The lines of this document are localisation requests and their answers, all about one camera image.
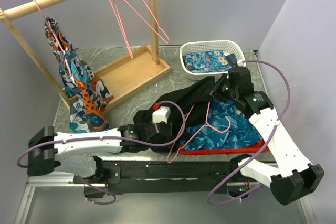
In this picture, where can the wooden clothes rack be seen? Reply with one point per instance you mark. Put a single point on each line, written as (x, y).
(125, 76)

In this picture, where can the blue floral shorts in basket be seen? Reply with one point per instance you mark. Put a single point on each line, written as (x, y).
(206, 62)

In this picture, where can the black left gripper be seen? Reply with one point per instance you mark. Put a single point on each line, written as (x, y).
(167, 139)

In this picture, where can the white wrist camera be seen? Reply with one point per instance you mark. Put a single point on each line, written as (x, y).
(241, 63)
(161, 115)

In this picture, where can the blue leaf-print shorts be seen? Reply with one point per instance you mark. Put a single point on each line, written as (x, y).
(229, 129)

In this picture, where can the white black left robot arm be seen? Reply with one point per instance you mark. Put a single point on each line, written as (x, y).
(75, 153)

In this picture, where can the black shorts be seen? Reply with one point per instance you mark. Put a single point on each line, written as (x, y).
(194, 99)

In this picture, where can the dark denim cloth in basket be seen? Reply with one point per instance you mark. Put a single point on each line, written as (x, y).
(232, 60)

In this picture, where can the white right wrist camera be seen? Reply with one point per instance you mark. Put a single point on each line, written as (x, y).
(241, 63)

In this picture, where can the white plastic basket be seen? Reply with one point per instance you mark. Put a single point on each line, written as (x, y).
(227, 46)

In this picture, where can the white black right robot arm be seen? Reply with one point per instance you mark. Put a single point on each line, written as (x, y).
(295, 176)

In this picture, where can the aluminium frame rail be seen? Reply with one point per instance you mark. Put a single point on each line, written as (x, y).
(55, 199)

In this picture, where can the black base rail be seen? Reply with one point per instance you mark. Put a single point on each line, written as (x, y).
(129, 177)

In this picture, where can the red plastic tray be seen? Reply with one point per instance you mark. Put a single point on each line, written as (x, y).
(251, 149)

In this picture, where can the pink hanger holding shorts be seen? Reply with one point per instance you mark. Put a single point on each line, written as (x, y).
(49, 26)

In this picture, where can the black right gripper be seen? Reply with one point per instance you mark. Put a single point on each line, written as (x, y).
(214, 91)

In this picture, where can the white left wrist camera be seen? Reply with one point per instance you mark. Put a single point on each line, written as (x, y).
(161, 115)

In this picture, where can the orange blue patterned shorts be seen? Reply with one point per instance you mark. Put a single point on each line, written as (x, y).
(87, 93)

